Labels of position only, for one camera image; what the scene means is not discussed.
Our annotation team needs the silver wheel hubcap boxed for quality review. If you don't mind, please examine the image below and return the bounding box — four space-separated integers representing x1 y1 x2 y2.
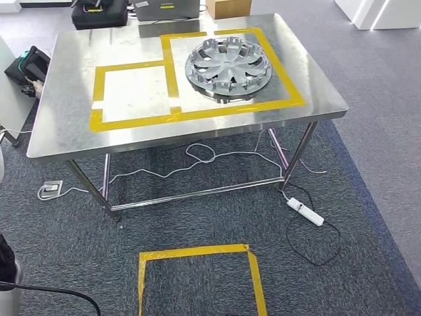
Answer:
184 36 273 105

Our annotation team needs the yellow floor tape square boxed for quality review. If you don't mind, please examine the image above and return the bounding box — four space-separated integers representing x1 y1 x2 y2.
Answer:
137 243 269 316

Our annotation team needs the yellow tape double rectangle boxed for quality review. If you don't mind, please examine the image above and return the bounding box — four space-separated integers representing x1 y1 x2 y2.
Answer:
88 26 306 134

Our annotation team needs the white power strip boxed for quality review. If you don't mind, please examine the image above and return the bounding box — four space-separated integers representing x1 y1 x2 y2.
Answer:
287 197 325 228

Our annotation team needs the brown cardboard box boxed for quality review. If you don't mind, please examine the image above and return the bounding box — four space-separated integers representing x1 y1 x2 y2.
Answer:
206 0 253 20

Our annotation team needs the grey laptop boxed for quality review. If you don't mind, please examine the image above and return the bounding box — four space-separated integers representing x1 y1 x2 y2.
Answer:
133 0 201 22

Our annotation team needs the stainless steel table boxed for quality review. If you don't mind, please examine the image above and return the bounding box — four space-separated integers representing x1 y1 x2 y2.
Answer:
26 13 349 223

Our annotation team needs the black zip case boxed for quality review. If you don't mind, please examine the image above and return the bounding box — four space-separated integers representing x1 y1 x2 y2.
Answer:
70 0 129 31

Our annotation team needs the metal floor socket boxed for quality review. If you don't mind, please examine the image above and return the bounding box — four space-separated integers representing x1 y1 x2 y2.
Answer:
41 179 63 196

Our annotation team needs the black controller with yellow stripe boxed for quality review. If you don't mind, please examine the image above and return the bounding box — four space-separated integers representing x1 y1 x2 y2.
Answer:
72 0 109 13

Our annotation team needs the black bag with teal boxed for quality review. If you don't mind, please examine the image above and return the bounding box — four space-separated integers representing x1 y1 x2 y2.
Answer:
4 45 52 99

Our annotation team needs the white side table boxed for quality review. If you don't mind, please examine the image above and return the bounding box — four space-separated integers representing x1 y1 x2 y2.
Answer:
0 37 37 148

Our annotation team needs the white stepped platform with lights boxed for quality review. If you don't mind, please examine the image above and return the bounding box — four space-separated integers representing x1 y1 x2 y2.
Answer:
333 0 421 32

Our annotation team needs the long white cable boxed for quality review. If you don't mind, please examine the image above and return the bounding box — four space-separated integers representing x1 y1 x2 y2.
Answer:
37 128 285 202

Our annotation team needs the black power strip cable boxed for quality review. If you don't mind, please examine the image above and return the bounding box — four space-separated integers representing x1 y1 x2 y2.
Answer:
283 182 342 267

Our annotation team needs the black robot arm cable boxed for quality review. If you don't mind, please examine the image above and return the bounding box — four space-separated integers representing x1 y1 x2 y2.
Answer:
0 281 102 316

